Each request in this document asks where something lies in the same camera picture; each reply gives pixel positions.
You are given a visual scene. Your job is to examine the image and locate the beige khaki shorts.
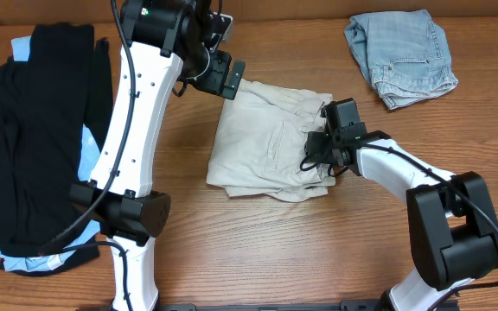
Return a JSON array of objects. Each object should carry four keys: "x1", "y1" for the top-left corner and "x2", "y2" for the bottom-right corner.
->
[{"x1": 207, "y1": 79, "x2": 335, "y2": 202}]

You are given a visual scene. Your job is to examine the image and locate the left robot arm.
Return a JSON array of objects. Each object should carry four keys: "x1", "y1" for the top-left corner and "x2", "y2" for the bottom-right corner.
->
[{"x1": 70, "y1": 0, "x2": 246, "y2": 310}]

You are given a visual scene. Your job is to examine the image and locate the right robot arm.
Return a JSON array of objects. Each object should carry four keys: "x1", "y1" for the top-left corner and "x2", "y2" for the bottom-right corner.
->
[{"x1": 300, "y1": 98, "x2": 498, "y2": 311}]

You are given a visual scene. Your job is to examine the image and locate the folded light blue jeans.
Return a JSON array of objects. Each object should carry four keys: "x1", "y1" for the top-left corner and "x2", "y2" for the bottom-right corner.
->
[{"x1": 344, "y1": 10, "x2": 458, "y2": 110}]

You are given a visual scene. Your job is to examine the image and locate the light blue garment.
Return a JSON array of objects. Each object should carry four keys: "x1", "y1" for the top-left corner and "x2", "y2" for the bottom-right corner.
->
[{"x1": 0, "y1": 36, "x2": 100, "y2": 277}]

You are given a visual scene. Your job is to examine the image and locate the black garment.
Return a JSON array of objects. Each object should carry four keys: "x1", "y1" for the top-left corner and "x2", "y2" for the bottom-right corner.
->
[{"x1": 0, "y1": 23, "x2": 113, "y2": 257}]

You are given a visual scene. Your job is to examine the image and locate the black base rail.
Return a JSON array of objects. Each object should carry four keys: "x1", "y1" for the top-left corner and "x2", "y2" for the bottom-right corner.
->
[{"x1": 75, "y1": 298, "x2": 461, "y2": 311}]

